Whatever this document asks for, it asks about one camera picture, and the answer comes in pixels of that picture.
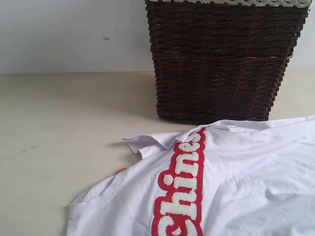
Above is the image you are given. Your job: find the small orange tag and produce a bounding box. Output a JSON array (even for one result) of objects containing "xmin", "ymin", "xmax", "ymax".
[{"xmin": 117, "ymin": 167, "xmax": 127, "ymax": 174}]

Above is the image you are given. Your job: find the dark brown wicker basket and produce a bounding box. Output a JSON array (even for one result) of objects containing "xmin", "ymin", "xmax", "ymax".
[{"xmin": 146, "ymin": 0, "xmax": 310, "ymax": 124}]

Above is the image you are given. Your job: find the white t-shirt red lettering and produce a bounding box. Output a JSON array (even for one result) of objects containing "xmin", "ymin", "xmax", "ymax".
[{"xmin": 66, "ymin": 116, "xmax": 315, "ymax": 236}]

